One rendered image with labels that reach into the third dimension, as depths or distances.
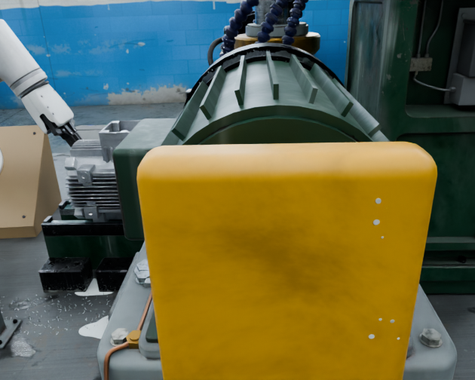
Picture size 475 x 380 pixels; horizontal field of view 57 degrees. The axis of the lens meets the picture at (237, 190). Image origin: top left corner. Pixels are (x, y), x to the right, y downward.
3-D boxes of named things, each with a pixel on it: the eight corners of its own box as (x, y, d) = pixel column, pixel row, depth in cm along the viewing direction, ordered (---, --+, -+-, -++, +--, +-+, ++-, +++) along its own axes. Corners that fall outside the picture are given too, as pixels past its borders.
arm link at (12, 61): (2, 90, 98) (37, 67, 99) (-41, 37, 94) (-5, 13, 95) (11, 89, 106) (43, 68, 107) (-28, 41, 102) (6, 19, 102)
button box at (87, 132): (139, 146, 132) (139, 129, 132) (133, 141, 125) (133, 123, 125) (84, 147, 133) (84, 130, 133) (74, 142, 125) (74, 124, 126)
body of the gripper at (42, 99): (30, 90, 109) (59, 127, 113) (9, 98, 100) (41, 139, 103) (52, 74, 107) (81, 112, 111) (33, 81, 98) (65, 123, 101)
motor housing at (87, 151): (173, 197, 118) (166, 128, 110) (158, 231, 100) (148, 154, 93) (100, 197, 119) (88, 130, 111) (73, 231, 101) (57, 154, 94)
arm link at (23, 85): (22, 84, 108) (30, 93, 109) (3, 90, 100) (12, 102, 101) (47, 65, 106) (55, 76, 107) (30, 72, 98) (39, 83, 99)
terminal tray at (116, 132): (164, 148, 108) (161, 119, 105) (155, 163, 98) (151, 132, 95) (116, 148, 108) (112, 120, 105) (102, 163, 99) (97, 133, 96)
